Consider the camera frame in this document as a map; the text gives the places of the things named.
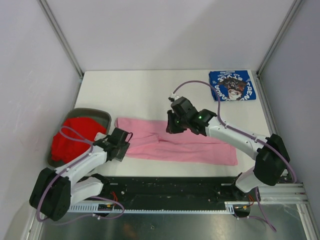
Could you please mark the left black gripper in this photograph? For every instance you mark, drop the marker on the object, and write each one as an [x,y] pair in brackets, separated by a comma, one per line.
[124,147]

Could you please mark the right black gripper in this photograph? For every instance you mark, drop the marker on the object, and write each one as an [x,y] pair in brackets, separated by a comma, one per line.
[171,128]

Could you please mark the pink t shirt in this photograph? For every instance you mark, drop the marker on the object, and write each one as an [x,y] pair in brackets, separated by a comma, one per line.
[150,141]

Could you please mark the blue printed t shirt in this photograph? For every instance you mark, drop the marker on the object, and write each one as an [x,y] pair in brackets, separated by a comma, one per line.
[232,85]

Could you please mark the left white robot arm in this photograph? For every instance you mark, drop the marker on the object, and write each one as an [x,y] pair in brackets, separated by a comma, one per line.
[56,190]

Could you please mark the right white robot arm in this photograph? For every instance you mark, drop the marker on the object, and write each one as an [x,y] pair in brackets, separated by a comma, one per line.
[269,153]

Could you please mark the grey plastic tray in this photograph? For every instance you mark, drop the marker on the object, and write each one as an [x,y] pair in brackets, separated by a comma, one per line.
[101,117]

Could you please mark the red t shirt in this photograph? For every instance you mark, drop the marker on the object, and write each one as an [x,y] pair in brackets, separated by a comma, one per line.
[73,138]

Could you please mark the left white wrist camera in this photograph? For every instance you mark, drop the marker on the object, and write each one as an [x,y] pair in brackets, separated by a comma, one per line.
[99,136]

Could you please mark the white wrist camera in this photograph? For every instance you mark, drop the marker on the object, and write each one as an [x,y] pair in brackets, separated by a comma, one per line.
[99,136]
[173,96]

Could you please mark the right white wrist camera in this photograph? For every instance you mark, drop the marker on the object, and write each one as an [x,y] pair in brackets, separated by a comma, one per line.
[173,96]

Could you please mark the white slotted cable duct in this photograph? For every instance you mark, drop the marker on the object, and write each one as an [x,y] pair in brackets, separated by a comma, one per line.
[98,207]

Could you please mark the left aluminium frame post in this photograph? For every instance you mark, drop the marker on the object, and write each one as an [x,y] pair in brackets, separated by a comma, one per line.
[45,7]

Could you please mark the aluminium frame post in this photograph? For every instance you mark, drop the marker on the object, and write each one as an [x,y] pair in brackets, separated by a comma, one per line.
[45,7]
[284,27]

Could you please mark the right aluminium frame post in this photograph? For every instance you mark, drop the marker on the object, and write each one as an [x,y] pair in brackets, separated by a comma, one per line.
[284,27]

